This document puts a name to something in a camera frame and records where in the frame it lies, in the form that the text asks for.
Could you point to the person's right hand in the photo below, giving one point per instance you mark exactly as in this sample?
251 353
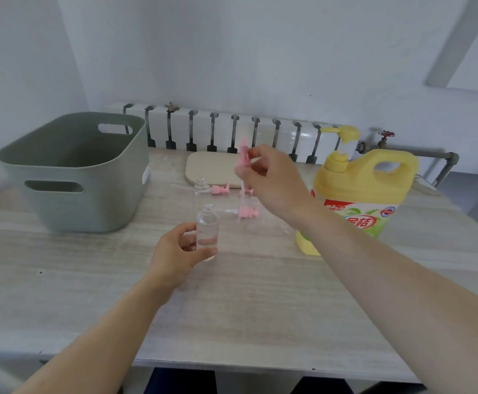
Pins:
280 184

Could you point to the person's left hand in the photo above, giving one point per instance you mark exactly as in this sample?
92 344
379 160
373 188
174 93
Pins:
169 258

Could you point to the person's right thumb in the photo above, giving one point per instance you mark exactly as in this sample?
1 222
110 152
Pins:
249 169

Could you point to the person's left thumb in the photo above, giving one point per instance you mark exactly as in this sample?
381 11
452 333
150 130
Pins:
204 254

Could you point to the pink pump head with tube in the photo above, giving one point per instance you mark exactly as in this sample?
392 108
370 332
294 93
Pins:
247 212
220 189
247 193
243 153

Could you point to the clear plastic bottle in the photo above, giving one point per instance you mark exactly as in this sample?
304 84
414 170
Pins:
207 229
201 190

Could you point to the person's left forearm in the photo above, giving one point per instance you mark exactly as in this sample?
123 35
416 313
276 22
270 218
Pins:
99 344

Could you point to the person's right forearm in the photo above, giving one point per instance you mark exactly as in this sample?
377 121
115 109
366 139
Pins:
399 299

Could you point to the beige cutting board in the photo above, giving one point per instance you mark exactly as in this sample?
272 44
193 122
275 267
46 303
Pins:
210 170

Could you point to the white radiator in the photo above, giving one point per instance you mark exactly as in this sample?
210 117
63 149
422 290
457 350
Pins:
222 129

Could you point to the yellow detergent jug with pump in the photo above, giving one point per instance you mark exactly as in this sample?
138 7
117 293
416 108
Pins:
362 192

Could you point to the grey-green plastic basket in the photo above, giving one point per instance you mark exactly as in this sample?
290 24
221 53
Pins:
79 172

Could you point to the grey pipe with red valve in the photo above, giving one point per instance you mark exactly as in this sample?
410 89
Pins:
411 153

